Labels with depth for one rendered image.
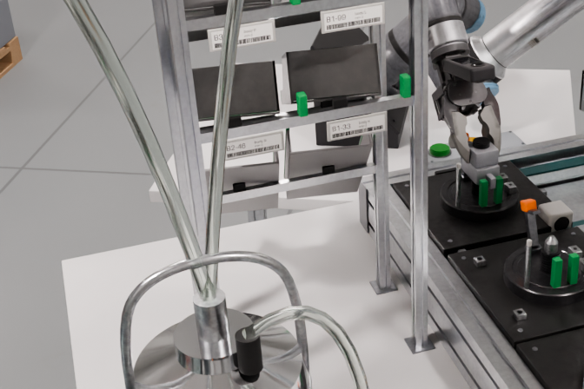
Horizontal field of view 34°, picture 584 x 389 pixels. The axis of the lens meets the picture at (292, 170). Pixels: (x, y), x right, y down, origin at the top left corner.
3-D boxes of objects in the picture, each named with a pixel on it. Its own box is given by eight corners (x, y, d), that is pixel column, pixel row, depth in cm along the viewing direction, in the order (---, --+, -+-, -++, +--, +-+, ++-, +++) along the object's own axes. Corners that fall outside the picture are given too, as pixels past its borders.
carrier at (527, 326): (447, 264, 162) (447, 200, 156) (577, 235, 167) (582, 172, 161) (514, 352, 141) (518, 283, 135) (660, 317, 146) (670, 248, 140)
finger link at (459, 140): (461, 169, 174) (457, 120, 176) (472, 161, 168) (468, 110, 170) (443, 168, 173) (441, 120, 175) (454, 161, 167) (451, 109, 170)
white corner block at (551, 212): (536, 223, 171) (537, 203, 169) (559, 218, 172) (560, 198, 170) (549, 236, 167) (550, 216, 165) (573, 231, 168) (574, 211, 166)
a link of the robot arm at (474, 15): (467, -25, 191) (443, -37, 182) (496, 19, 187) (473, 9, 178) (437, 0, 195) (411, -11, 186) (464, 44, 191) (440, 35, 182)
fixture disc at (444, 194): (428, 190, 179) (428, 181, 178) (497, 176, 182) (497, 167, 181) (459, 228, 168) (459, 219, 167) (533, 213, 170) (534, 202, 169)
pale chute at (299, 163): (286, 199, 177) (283, 175, 178) (357, 192, 177) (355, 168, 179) (288, 154, 150) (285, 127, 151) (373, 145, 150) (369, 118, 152)
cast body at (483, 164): (461, 169, 174) (461, 135, 171) (483, 164, 175) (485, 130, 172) (481, 191, 167) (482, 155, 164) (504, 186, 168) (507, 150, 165)
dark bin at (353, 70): (281, 104, 165) (276, 61, 165) (357, 96, 166) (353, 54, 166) (290, 104, 137) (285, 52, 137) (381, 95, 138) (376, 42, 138)
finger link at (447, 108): (467, 137, 171) (464, 90, 173) (471, 134, 169) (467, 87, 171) (441, 136, 170) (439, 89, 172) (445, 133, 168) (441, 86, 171)
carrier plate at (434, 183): (393, 192, 184) (393, 182, 183) (509, 168, 188) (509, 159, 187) (443, 259, 163) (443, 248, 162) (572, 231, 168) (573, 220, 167)
